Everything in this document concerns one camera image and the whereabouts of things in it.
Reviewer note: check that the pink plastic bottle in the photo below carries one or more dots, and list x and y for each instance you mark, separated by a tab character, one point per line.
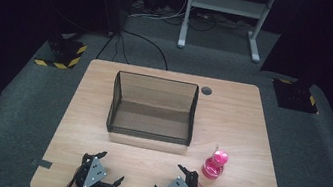
214	167

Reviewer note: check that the grey metal stand frame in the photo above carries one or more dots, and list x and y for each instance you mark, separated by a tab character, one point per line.
227	5

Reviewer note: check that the black base with striped tape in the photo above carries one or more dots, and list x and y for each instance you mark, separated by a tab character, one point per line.
295	95
63	52

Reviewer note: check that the grey tape strip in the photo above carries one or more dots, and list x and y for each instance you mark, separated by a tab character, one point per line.
42	163

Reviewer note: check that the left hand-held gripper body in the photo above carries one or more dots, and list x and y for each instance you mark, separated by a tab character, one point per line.
92	173

